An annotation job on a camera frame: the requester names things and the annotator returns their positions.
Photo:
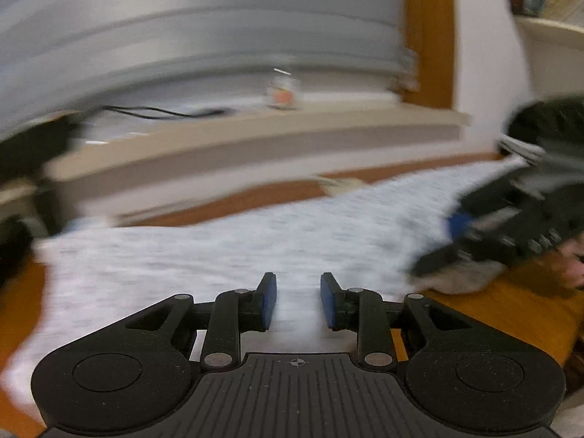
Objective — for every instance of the black folded garment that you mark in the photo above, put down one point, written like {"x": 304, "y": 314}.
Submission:
{"x": 547, "y": 118}

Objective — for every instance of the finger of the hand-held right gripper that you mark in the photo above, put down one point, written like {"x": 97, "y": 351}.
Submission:
{"x": 458, "y": 224}
{"x": 474, "y": 248}

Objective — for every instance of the grey window blind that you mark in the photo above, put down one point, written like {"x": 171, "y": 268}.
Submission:
{"x": 182, "y": 9}

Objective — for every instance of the dark object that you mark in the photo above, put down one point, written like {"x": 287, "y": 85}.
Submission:
{"x": 27, "y": 155}

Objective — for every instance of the glass jar with orange label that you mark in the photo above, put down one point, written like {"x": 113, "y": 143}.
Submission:
{"x": 283, "y": 93}

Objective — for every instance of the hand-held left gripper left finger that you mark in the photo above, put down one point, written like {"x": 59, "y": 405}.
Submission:
{"x": 269, "y": 299}

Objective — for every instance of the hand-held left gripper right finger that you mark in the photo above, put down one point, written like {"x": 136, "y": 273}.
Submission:
{"x": 327, "y": 299}

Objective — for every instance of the white shelf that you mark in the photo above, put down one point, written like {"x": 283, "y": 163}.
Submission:
{"x": 556, "y": 54}

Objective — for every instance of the wooden window frame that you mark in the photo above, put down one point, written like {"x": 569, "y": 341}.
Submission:
{"x": 429, "y": 32}

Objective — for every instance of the person's right hand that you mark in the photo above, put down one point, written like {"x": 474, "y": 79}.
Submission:
{"x": 576, "y": 264}

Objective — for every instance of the white patterned pants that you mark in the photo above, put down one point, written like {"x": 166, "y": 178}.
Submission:
{"x": 228, "y": 255}

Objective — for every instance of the beige windowsill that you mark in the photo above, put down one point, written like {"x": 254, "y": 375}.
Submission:
{"x": 228, "y": 146}

